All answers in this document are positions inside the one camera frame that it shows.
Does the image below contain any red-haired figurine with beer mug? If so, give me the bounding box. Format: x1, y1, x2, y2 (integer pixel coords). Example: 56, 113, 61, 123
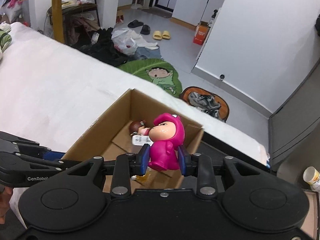
131, 167, 151, 185

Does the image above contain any brown-haired girl figurine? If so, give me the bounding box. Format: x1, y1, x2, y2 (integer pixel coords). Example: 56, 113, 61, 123
129, 120, 150, 137

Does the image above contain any pink dinosaur costume figurine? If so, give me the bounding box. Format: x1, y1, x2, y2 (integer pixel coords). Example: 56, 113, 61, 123
148, 113, 185, 172

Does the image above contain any brown cardboard box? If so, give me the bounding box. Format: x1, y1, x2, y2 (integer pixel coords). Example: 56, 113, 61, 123
62, 88, 205, 193

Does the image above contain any purple rabbit cube toy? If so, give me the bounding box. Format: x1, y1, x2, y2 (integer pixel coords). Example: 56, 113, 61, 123
131, 135, 153, 146

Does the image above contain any person left hand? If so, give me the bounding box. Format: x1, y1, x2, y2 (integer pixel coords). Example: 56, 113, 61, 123
0, 186, 13, 224

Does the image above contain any black plastic tray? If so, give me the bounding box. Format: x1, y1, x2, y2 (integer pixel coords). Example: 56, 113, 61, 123
195, 132, 271, 176

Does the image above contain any orange sneaker print rug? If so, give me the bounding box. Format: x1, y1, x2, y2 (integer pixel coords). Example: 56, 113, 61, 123
179, 86, 229, 122

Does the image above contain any green leaf cartoon rug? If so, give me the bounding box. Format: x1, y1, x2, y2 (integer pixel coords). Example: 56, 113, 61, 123
118, 59, 182, 98

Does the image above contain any white plastic bag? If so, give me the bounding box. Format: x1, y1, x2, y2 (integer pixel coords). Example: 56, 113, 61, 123
111, 28, 159, 56

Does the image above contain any yellow slipper left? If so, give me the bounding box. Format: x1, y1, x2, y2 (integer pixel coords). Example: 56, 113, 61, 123
152, 30, 162, 41

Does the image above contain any yellow slipper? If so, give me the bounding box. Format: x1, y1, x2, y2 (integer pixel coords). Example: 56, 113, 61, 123
152, 30, 162, 41
162, 30, 171, 40

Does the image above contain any yellow slipper right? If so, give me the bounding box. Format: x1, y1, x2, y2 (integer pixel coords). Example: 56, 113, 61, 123
162, 30, 171, 40

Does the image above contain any black slipper right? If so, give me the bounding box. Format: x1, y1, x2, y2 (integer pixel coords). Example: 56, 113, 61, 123
140, 24, 151, 35

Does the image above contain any black slipper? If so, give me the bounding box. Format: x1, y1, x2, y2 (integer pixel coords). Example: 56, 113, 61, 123
140, 24, 151, 35
127, 20, 144, 29

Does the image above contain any white yellow paper cup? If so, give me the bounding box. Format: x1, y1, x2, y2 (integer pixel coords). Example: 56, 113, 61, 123
303, 166, 320, 192

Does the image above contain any orange cardboard box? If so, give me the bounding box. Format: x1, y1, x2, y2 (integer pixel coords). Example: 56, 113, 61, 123
193, 21, 209, 45

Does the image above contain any black slipper left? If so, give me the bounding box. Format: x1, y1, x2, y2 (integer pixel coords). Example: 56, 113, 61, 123
127, 20, 144, 29

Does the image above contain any white cabinet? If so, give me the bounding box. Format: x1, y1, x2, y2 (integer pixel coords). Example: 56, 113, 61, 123
170, 0, 225, 29

